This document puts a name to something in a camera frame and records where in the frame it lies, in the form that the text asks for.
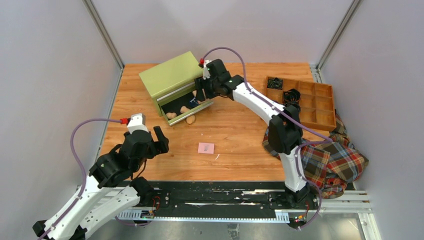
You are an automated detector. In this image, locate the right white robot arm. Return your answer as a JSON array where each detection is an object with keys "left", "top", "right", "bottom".
[{"left": 195, "top": 59, "right": 310, "bottom": 209}]

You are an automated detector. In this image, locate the aluminium frame rail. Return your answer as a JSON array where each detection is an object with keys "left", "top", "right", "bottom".
[{"left": 59, "top": 185, "right": 382, "bottom": 240}]

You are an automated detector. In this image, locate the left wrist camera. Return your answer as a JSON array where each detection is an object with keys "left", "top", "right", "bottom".
[{"left": 127, "top": 113, "right": 149, "bottom": 134}]

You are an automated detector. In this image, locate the green metal drawer cabinet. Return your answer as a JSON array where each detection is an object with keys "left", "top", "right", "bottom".
[{"left": 139, "top": 51, "right": 214, "bottom": 126}]

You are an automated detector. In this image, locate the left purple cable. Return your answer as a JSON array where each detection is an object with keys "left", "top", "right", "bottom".
[{"left": 36, "top": 118, "right": 153, "bottom": 240}]

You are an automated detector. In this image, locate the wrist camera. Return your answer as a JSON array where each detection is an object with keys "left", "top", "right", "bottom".
[
  {"left": 127, "top": 113, "right": 149, "bottom": 134},
  {"left": 202, "top": 60, "right": 212, "bottom": 80}
]

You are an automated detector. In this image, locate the pink square card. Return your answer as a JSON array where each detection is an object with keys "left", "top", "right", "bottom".
[{"left": 197, "top": 142, "right": 215, "bottom": 154}]

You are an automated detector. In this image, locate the plaid flannel shirt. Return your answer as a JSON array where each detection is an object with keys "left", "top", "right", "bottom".
[{"left": 262, "top": 114, "right": 370, "bottom": 200}]

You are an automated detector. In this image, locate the beige makeup sponge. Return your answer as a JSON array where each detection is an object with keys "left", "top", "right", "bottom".
[
  {"left": 166, "top": 112, "right": 177, "bottom": 120},
  {"left": 180, "top": 105, "right": 190, "bottom": 114},
  {"left": 185, "top": 115, "right": 196, "bottom": 125}
]

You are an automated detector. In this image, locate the wooden compartment organizer tray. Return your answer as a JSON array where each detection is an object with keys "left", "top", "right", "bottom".
[{"left": 265, "top": 76, "right": 336, "bottom": 132}]

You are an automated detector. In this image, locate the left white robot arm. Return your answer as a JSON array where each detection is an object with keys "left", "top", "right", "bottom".
[{"left": 32, "top": 126, "right": 169, "bottom": 240}]

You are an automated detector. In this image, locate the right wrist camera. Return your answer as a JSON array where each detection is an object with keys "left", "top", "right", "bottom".
[{"left": 202, "top": 60, "right": 212, "bottom": 80}]

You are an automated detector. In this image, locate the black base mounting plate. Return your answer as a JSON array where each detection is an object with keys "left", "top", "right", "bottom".
[{"left": 130, "top": 181, "right": 319, "bottom": 223}]

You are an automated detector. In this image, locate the purple cable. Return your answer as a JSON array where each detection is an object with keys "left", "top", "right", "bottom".
[
  {"left": 198, "top": 46, "right": 334, "bottom": 230},
  {"left": 36, "top": 118, "right": 153, "bottom": 240}
]

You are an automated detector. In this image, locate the dark blue round compact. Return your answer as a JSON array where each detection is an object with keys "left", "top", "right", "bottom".
[{"left": 189, "top": 97, "right": 200, "bottom": 108}]

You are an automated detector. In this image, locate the beige makeup sponge front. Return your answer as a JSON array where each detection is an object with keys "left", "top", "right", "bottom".
[{"left": 166, "top": 112, "right": 177, "bottom": 120}]

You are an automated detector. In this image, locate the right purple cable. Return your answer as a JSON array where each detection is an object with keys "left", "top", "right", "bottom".
[{"left": 198, "top": 46, "right": 334, "bottom": 230}]

